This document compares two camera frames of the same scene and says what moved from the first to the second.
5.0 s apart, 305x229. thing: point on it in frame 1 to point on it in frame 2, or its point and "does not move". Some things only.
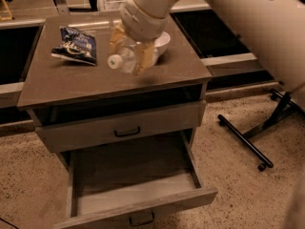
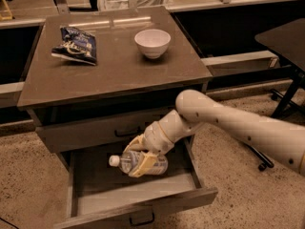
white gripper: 139,24 to 154,137
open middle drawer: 129,180 does not move
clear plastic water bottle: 125,57 to 139,164
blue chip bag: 76,46 does not move
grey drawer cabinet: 123,140 does not move
